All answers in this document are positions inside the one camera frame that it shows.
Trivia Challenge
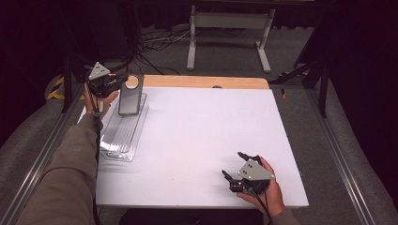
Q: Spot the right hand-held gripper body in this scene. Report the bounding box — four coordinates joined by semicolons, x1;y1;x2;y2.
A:
229;155;276;195

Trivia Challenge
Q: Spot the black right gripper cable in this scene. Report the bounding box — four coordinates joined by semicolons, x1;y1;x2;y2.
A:
248;187;273;225

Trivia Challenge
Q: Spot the clear plastic packaging tray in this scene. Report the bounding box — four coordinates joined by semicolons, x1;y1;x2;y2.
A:
99;93;150;163

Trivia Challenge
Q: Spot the yellow black floor tape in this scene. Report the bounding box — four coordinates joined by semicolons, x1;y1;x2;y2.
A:
46;76;89;101

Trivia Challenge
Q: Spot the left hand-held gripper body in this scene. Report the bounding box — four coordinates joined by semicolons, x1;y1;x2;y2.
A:
87;61;121;98

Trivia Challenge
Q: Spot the white metal stand frame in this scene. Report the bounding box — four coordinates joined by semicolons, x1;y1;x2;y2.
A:
186;4;277;74

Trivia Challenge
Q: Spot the person's right hand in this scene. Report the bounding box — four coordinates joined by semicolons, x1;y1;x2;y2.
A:
237;156;286;218

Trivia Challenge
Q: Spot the white board sheet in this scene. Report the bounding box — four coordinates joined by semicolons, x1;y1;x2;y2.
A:
78;86;310;209

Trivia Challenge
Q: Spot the person's left hand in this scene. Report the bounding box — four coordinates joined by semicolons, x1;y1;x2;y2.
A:
83;82;120;119

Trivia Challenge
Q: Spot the aluminium floor rail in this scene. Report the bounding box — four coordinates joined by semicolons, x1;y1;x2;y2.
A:
0;83;90;225
304;88;378;225

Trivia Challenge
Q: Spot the bundle of floor cables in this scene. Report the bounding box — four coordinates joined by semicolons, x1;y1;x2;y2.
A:
125;27;192;76

